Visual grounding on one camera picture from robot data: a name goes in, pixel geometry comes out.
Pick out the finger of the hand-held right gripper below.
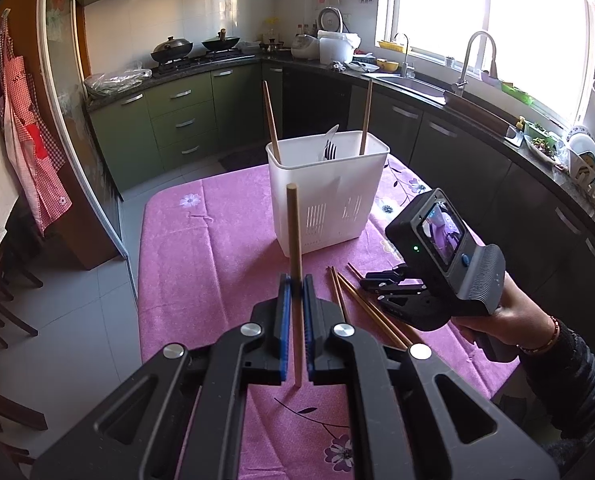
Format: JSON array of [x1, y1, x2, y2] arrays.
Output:
[[359, 281, 431, 302], [359, 265, 410, 287]]

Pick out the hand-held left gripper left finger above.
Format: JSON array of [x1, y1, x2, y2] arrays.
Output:
[[30, 272, 293, 480]]

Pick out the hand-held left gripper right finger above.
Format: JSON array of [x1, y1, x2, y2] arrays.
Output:
[[301, 274, 562, 480]]

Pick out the white plastic utensil holder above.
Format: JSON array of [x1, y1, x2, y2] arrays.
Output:
[[266, 130, 391, 256]]

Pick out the clear-handled fork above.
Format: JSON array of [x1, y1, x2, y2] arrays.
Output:
[[319, 124, 340, 162]]

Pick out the person's right forearm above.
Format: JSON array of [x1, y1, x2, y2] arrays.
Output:
[[515, 317, 595, 443]]

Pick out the person's right hand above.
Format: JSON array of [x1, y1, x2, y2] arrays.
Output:
[[450, 272, 561, 357]]

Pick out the pink floral tablecloth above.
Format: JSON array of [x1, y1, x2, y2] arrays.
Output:
[[138, 152, 521, 480]]

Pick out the dark base cabinets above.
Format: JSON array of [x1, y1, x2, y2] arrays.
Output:
[[282, 67, 595, 411]]

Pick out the dish of food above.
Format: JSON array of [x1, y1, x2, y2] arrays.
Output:
[[523, 132, 563, 164]]

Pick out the dish rack with plates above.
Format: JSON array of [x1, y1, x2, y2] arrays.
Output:
[[564, 125, 595, 213]]

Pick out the steel sink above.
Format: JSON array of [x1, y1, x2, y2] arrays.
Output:
[[364, 74, 449, 104]]

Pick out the tall steel faucet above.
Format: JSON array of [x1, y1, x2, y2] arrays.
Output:
[[451, 30, 499, 97]]

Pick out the green tray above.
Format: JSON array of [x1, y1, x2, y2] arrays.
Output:
[[499, 81, 536, 107]]

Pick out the small steel faucet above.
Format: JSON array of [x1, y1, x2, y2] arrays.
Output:
[[393, 32, 417, 79]]

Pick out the white container with open lid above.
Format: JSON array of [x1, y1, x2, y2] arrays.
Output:
[[317, 6, 363, 65]]

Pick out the green base cabinets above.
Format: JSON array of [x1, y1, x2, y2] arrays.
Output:
[[88, 62, 284, 192]]

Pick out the white rice cooker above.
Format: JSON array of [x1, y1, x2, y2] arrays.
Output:
[[290, 34, 321, 60]]

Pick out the kitchen window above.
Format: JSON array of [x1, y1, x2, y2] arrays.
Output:
[[376, 0, 595, 127]]

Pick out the gas stove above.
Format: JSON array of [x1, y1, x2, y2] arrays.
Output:
[[150, 50, 256, 74]]

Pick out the dark wooden chairs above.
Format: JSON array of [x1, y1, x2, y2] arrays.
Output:
[[0, 204, 49, 463]]

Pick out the dark stone countertop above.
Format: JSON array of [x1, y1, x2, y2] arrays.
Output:
[[85, 45, 595, 241]]

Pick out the black wok with knob lid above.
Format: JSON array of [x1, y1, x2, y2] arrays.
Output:
[[201, 29, 241, 53]]

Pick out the clear plastic bags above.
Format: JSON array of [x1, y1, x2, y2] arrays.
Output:
[[84, 68, 152, 99]]

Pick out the black wok with domed lid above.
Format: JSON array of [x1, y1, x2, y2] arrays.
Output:
[[150, 36, 195, 64]]

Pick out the red checkered apron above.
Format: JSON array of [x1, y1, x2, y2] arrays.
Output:
[[0, 7, 74, 239]]

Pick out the beaded bracelet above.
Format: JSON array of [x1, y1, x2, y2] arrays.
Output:
[[519, 315, 561, 356]]

